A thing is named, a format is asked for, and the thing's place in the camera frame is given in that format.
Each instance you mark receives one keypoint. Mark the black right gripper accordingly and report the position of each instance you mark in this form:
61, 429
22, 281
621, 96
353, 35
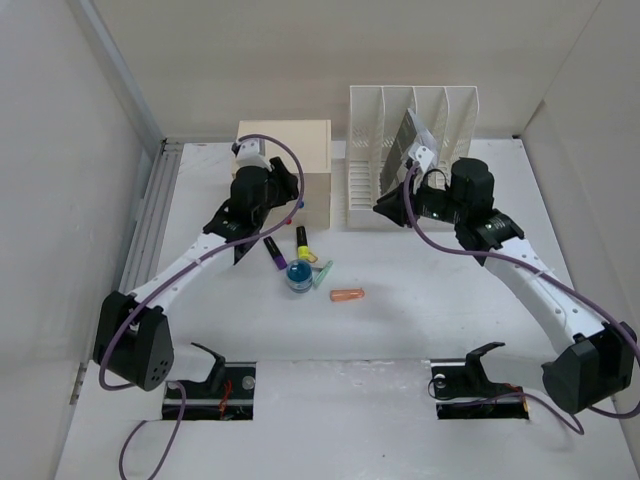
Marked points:
391, 205

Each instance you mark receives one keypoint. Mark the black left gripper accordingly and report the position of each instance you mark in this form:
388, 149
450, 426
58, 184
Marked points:
284, 183

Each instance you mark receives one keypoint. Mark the cream drawer cabinet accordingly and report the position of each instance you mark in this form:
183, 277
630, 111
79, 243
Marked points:
310, 140

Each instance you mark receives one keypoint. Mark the grey setup guide booklet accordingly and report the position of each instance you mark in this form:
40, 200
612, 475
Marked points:
412, 129

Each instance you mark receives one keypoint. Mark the blue ink bottle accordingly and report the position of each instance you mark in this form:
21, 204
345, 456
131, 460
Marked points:
299, 276

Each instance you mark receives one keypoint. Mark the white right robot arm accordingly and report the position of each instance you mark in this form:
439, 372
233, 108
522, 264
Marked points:
596, 354

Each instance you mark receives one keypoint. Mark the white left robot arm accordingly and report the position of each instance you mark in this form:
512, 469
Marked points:
222, 243

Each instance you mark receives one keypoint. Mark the purple highlighter marker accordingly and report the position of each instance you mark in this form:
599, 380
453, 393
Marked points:
275, 253

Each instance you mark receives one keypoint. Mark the yellow highlighter marker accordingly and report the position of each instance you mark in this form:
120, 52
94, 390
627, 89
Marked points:
303, 251

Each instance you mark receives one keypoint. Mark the white file organizer rack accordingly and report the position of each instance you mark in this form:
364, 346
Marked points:
376, 112

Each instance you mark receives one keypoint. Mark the green transparent cap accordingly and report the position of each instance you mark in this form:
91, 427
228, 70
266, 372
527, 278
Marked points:
321, 272

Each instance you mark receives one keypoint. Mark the orange transparent cap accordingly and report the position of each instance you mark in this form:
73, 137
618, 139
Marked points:
342, 295

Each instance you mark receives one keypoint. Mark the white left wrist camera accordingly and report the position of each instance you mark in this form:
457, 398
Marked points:
249, 153

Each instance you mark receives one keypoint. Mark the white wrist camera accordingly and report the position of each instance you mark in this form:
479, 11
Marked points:
249, 153
420, 156

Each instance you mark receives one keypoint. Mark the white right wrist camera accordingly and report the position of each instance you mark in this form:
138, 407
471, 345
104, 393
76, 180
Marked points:
420, 156

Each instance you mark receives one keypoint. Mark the aluminium frame rail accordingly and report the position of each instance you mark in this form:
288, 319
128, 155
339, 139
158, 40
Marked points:
145, 220

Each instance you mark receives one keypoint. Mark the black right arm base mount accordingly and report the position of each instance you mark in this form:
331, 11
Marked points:
463, 391

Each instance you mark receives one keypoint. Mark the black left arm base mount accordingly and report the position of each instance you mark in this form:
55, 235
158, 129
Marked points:
213, 388

